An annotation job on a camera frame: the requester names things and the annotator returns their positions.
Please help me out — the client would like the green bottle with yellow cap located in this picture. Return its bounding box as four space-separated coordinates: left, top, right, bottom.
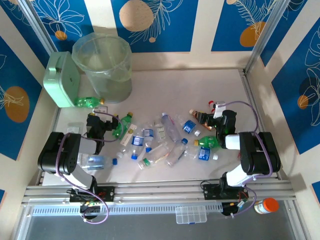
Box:
74 95 106 109
194 135 223 149
111 111 134 140

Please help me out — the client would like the crushed bottle with blue label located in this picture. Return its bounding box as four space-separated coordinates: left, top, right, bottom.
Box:
181 119 197 134

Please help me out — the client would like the clear bottle with cream label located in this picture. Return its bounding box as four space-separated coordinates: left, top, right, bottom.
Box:
116 123 138 159

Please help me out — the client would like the blue label bottle white cap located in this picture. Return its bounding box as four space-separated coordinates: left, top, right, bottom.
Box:
186 146 219 161

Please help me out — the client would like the clear bottle with blue cap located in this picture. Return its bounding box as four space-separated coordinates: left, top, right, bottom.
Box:
164 138 189 168
79 154 119 171

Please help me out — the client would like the tall clear bottle lilac cap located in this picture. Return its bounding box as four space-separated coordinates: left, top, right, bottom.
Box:
160 112 183 144

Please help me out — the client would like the clear bottle with green cap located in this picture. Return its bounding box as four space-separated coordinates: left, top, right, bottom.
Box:
137 143 171 170

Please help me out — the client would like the clear plastic bin with liner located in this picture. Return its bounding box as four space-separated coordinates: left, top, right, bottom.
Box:
71 32 134 105

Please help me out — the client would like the mint green bin lid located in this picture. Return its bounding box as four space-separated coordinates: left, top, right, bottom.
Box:
42 51 82 109

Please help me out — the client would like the small circuit board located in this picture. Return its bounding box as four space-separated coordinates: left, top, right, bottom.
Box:
79 201 102 213
222 199 249 216

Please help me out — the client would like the clear plastic organizer box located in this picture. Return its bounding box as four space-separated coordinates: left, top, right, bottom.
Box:
174 206 208 225

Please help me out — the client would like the jar with orange lid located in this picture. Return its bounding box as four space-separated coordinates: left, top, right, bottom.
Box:
254 197 280 215

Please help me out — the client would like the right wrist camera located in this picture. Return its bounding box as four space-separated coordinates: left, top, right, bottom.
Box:
213 101 227 119

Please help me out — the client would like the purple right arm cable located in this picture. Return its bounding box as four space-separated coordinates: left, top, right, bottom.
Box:
223 100 273 218

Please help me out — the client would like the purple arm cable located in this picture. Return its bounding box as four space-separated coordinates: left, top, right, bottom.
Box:
223 100 273 218
55 109 124 224

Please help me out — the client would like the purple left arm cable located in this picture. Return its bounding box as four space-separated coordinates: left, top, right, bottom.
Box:
55 109 124 224

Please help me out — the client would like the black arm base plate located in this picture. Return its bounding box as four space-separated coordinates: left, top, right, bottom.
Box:
202 183 250 201
69 185 116 203

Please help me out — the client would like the aluminium front rail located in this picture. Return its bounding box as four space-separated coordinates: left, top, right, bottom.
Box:
21 184 300 206

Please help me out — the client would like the grey slotted cable duct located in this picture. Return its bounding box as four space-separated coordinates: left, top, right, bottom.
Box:
29 202 224 216

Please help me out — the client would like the aluminium corner post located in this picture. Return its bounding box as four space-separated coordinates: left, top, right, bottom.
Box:
17 0 59 54
244 0 286 76

